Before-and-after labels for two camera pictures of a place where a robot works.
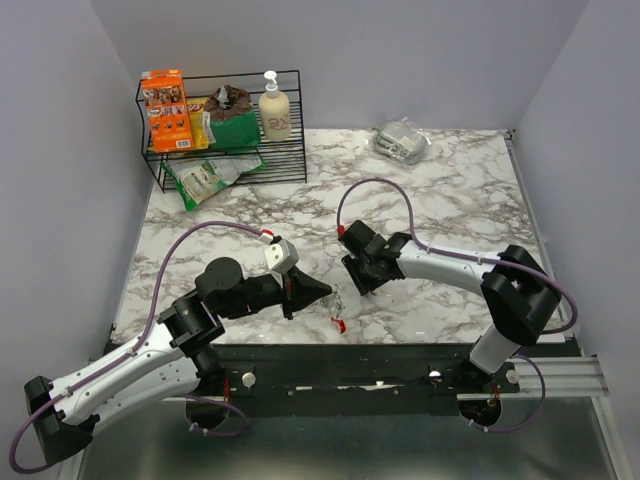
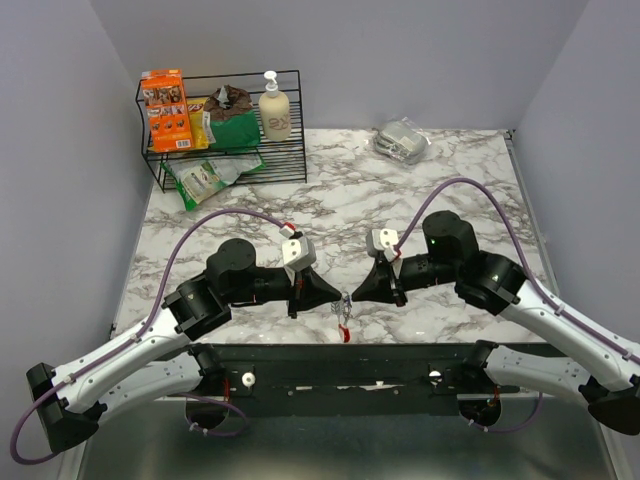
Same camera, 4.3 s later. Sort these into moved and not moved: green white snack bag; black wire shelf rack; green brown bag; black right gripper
Moved: black right gripper
Not moved: green white snack bag; green brown bag; black wire shelf rack
